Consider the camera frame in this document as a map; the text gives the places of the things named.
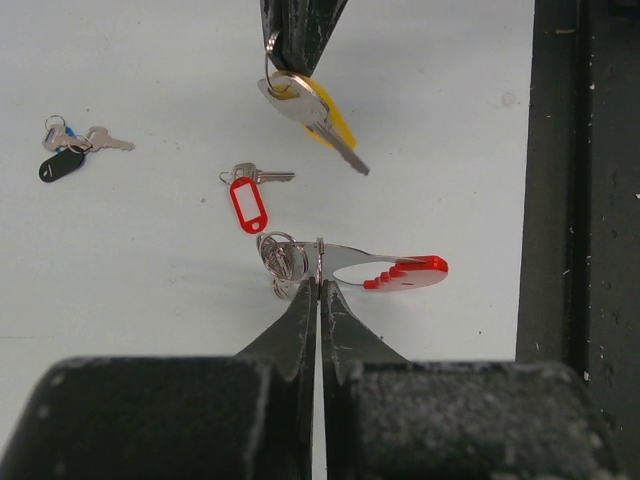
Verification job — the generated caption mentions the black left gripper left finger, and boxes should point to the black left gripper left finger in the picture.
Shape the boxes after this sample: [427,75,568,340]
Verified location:
[1,280,318,479]

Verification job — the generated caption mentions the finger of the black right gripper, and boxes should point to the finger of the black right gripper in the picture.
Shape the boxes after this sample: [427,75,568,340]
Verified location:
[259,0,305,74]
[294,0,348,76]

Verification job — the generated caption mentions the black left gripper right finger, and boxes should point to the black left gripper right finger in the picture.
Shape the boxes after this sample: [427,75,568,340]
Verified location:
[320,281,625,479]

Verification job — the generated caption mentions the yellow tagged key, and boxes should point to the yellow tagged key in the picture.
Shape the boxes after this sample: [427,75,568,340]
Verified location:
[257,31,370,176]

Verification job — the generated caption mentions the red handled metal key organiser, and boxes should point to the red handled metal key organiser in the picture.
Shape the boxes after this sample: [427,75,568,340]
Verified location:
[256,232,449,300]

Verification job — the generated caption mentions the black and blue tagged keys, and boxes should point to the black and blue tagged keys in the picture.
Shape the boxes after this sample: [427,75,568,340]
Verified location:
[38,114,136,183]

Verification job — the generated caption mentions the red tagged key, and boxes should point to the red tagged key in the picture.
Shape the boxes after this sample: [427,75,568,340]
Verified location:
[218,162,296,234]

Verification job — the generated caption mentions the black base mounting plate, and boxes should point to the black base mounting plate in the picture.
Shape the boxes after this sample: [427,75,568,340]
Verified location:
[514,0,640,426]

